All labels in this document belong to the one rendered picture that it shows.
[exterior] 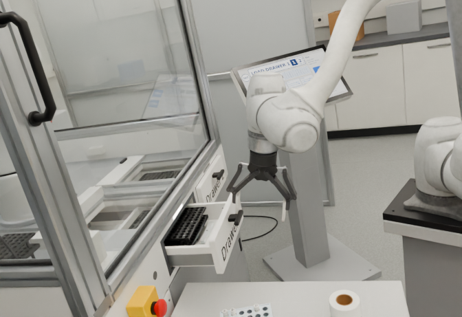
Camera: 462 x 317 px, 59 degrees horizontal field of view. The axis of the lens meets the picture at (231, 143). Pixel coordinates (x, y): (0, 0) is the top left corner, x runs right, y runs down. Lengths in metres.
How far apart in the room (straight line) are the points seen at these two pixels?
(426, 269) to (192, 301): 0.75
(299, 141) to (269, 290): 0.45
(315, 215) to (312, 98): 1.41
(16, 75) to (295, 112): 0.53
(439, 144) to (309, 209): 1.09
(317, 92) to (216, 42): 1.95
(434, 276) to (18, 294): 1.17
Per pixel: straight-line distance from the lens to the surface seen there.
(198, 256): 1.15
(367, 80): 4.02
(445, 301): 1.55
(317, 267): 2.41
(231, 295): 1.17
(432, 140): 1.31
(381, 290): 1.13
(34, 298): 0.94
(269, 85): 1.03
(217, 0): 2.81
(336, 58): 0.98
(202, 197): 1.41
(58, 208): 0.81
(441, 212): 1.38
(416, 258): 1.48
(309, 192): 2.20
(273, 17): 2.71
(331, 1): 4.65
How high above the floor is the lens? 1.49
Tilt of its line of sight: 19 degrees down
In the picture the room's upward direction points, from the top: 12 degrees counter-clockwise
